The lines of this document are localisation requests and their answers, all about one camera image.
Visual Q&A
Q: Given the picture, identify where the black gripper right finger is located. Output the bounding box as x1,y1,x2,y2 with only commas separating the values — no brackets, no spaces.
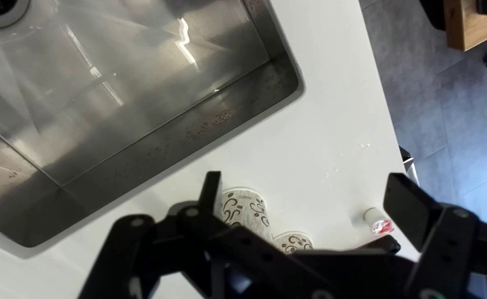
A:
384,173,487,299

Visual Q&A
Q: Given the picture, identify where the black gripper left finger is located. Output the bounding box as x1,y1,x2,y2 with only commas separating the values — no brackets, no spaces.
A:
78,172,339,299

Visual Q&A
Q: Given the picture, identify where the patterned paper cup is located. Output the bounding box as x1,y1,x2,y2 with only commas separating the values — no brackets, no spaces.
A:
214,186,272,230
272,231,316,256

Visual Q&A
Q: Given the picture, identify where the small white red cap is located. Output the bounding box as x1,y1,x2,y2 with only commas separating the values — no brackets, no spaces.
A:
362,206,395,235

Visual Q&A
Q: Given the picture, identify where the stainless steel sink basin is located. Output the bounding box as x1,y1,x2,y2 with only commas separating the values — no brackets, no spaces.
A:
0,0,306,261

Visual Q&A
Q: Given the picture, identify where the wooden cart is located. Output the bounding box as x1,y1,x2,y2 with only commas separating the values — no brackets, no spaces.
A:
440,0,487,54

